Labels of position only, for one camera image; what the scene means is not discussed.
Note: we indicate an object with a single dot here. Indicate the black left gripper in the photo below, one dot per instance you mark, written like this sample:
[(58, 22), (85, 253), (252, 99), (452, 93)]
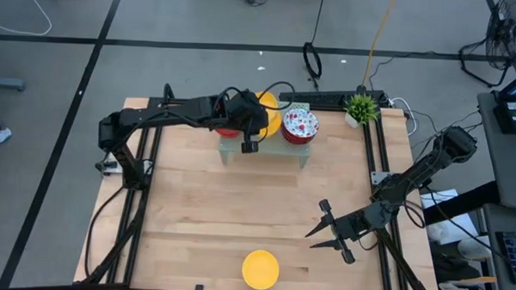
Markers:
[(246, 112)]

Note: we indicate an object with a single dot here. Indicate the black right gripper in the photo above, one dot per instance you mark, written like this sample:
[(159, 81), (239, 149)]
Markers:
[(354, 226)]

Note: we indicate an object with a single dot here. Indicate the red plastic mini bowl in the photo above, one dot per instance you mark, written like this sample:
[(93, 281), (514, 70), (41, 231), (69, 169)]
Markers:
[(228, 133)]

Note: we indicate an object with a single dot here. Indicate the yellow plastic mini bowl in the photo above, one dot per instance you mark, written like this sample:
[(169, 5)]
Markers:
[(274, 119), (260, 269)]

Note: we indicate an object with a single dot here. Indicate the red floral patterned mini bowl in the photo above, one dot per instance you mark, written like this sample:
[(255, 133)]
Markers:
[(299, 141), (301, 122)]

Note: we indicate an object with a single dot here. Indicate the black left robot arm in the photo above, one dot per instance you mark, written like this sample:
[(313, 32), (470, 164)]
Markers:
[(156, 115)]

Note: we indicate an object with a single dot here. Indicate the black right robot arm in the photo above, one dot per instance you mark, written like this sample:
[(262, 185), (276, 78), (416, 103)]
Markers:
[(412, 176)]

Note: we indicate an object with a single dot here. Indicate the clear acrylic riser shelf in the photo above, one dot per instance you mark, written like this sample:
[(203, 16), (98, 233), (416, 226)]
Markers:
[(275, 147)]

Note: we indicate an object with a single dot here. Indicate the black power strip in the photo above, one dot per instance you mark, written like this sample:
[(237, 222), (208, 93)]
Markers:
[(324, 98)]

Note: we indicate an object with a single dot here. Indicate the small green potted plant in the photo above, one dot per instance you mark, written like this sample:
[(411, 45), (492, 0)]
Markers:
[(361, 109)]

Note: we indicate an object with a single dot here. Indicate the white paper sheet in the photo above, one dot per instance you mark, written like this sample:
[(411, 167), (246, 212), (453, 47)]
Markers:
[(443, 199)]

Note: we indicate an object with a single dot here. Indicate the black bar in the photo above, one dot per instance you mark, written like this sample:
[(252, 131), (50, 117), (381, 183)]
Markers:
[(458, 203)]

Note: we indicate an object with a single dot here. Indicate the grey desk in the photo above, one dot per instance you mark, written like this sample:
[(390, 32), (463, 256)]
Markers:
[(511, 171)]

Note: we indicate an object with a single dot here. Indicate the black standing floor fan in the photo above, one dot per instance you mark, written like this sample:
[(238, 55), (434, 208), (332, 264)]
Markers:
[(507, 31)]

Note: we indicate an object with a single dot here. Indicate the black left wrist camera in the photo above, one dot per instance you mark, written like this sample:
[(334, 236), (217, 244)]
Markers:
[(249, 147)]

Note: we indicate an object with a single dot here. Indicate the black aluminium table frame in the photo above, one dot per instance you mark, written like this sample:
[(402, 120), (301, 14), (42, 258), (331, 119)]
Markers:
[(130, 244)]

